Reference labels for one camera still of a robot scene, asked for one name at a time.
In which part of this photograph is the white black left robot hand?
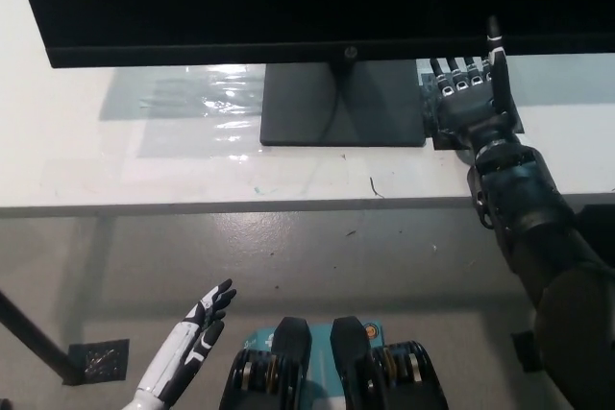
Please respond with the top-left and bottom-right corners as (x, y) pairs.
(135, 277), (238, 400)

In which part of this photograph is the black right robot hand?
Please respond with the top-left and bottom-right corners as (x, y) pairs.
(429, 14), (523, 151)

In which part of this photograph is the black metal desk leg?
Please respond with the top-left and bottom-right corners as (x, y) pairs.
(0, 288), (86, 385)

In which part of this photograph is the black boxy object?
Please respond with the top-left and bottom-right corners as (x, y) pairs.
(578, 205), (615, 222)

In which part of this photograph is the clear plastic tape patch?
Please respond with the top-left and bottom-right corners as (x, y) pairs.
(98, 63), (268, 159)

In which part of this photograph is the black monitor cable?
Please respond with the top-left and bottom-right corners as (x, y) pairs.
(325, 68), (351, 136)

